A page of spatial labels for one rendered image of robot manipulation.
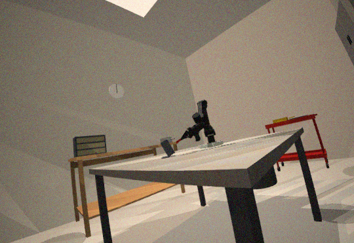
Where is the grey sloped panel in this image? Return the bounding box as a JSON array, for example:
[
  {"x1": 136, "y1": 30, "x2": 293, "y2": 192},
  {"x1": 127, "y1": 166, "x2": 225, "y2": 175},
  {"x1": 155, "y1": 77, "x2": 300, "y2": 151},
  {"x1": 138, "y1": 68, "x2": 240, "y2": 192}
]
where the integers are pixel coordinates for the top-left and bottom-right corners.
[{"x1": 160, "y1": 140, "x2": 175, "y2": 159}]

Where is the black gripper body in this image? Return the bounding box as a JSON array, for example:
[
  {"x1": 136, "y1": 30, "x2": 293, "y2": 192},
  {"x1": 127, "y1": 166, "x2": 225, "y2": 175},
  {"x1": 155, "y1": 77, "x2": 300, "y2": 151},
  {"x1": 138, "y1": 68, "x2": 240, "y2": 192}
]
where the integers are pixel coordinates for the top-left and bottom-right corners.
[{"x1": 187, "y1": 125, "x2": 200, "y2": 138}]

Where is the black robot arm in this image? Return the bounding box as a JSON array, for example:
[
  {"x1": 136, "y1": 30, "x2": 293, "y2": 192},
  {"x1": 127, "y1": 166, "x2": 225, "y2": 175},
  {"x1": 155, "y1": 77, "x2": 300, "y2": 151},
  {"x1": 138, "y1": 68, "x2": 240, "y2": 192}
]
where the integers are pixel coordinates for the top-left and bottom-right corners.
[{"x1": 192, "y1": 100, "x2": 216, "y2": 143}]

